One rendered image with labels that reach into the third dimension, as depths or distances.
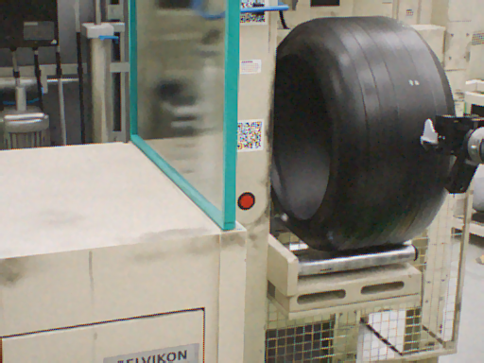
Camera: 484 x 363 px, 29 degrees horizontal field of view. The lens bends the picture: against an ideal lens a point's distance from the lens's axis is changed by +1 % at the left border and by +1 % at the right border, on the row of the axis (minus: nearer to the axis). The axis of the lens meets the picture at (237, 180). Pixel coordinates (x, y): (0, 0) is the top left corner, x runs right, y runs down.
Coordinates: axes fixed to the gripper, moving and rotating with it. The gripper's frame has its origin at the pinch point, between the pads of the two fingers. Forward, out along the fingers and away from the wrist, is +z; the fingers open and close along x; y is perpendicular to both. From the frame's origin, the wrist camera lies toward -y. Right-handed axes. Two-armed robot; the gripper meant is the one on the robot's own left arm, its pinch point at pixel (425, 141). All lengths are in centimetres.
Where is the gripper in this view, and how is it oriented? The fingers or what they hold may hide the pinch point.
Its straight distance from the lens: 209.5
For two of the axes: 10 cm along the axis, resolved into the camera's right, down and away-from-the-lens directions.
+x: -9.3, 0.8, -3.5
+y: -0.1, -9.8, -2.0
